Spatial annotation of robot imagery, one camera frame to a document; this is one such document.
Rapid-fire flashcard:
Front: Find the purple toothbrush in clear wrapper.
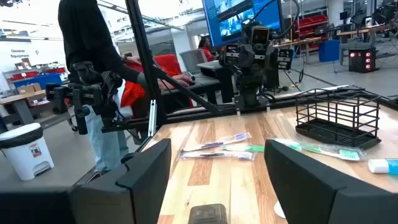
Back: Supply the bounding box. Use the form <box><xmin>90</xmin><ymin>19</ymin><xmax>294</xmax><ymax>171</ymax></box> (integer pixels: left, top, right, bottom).
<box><xmin>182</xmin><ymin>132</ymin><xmax>252</xmax><ymax>152</ymax></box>
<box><xmin>180</xmin><ymin>151</ymin><xmax>257</xmax><ymax>162</ymax></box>

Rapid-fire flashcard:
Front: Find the teal toothpaste tube white cap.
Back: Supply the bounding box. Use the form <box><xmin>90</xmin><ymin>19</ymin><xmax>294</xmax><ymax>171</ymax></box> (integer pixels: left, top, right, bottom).
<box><xmin>368</xmin><ymin>158</ymin><xmax>398</xmax><ymax>175</ymax></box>

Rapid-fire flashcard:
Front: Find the large wall monitor screen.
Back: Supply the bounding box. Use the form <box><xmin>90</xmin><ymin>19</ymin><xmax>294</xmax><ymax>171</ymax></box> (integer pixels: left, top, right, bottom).
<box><xmin>201</xmin><ymin>0</ymin><xmax>284</xmax><ymax>48</ymax></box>

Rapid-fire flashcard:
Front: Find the white trash bin black liner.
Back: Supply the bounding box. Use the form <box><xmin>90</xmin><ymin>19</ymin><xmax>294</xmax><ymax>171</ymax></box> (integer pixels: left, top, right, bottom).
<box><xmin>0</xmin><ymin>122</ymin><xmax>55</xmax><ymax>182</ymax></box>

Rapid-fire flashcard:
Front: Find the black computer tower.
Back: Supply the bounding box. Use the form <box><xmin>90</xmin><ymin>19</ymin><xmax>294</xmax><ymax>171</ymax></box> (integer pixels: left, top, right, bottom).
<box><xmin>348</xmin><ymin>47</ymin><xmax>377</xmax><ymax>74</ymax></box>

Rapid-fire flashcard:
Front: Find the person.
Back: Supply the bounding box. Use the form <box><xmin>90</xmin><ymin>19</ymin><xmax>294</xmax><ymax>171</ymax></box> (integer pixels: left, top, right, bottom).
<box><xmin>57</xmin><ymin>0</ymin><xmax>195</xmax><ymax>174</ymax></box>
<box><xmin>198</xmin><ymin>36</ymin><xmax>215</xmax><ymax>62</ymax></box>

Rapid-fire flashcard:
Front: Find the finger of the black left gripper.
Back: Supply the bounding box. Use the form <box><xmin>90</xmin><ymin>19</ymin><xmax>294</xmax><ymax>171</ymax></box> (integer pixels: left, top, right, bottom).
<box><xmin>219</xmin><ymin>44</ymin><xmax>241</xmax><ymax>67</ymax></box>
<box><xmin>275</xmin><ymin>48</ymin><xmax>294</xmax><ymax>71</ymax></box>

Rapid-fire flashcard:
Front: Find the black wire toothbrush holder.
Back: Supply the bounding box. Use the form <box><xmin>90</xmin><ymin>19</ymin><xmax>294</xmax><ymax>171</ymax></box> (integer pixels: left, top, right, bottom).
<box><xmin>294</xmin><ymin>88</ymin><xmax>382</xmax><ymax>151</ymax></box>

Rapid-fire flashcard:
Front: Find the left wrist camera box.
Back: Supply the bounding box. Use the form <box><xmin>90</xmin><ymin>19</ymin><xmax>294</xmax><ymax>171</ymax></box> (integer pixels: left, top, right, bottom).
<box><xmin>250</xmin><ymin>26</ymin><xmax>271</xmax><ymax>46</ymax></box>

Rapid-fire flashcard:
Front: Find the grey mesh office chair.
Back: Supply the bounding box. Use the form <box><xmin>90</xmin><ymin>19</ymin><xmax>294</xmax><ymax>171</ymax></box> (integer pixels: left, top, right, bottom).
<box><xmin>179</xmin><ymin>49</ymin><xmax>208</xmax><ymax>75</ymax></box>

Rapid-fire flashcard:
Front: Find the wooden workbench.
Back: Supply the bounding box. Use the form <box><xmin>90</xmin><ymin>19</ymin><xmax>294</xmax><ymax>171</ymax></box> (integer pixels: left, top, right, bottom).
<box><xmin>0</xmin><ymin>90</ymin><xmax>77</xmax><ymax>130</ymax></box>
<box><xmin>337</xmin><ymin>25</ymin><xmax>389</xmax><ymax>66</ymax></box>
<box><xmin>273</xmin><ymin>37</ymin><xmax>323</xmax><ymax>65</ymax></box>

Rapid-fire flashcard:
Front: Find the green toothbrush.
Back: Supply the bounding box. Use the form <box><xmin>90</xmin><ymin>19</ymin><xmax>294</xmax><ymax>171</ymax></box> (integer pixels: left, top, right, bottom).
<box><xmin>221</xmin><ymin>143</ymin><xmax>266</xmax><ymax>153</ymax></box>
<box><xmin>272</xmin><ymin>138</ymin><xmax>368</xmax><ymax>162</ymax></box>

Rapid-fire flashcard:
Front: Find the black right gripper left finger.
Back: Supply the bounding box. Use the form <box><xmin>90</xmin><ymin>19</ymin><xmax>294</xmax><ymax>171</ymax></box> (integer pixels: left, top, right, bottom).
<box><xmin>68</xmin><ymin>138</ymin><xmax>172</xmax><ymax>224</ymax></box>

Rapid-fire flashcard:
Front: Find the black desk grey top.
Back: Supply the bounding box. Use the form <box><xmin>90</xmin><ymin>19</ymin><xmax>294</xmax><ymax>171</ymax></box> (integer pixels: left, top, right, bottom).
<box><xmin>161</xmin><ymin>60</ymin><xmax>234</xmax><ymax>105</ymax></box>

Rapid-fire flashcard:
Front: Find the long blue storage bin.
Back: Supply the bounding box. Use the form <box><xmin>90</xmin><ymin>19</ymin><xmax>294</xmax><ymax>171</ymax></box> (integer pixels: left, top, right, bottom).
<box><xmin>12</xmin><ymin>72</ymin><xmax>63</xmax><ymax>90</ymax></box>

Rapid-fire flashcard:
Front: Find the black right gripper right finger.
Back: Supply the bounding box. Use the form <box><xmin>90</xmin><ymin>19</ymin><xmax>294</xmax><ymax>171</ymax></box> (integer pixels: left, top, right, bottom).
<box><xmin>264</xmin><ymin>139</ymin><xmax>398</xmax><ymax>224</ymax></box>

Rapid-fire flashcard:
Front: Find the brown cardboard box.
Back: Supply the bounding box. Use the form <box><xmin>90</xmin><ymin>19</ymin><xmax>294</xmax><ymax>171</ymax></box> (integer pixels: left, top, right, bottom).
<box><xmin>17</xmin><ymin>83</ymin><xmax>43</xmax><ymax>95</ymax></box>

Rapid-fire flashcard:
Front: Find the clear grey plastic case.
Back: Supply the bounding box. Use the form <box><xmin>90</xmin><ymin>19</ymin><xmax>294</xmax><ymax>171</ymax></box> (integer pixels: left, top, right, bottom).
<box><xmin>187</xmin><ymin>203</ymin><xmax>229</xmax><ymax>224</ymax></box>

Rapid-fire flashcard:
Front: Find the red storage bin rack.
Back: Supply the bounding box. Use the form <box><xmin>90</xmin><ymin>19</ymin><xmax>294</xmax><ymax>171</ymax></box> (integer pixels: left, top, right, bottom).
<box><xmin>294</xmin><ymin>14</ymin><xmax>329</xmax><ymax>52</ymax></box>

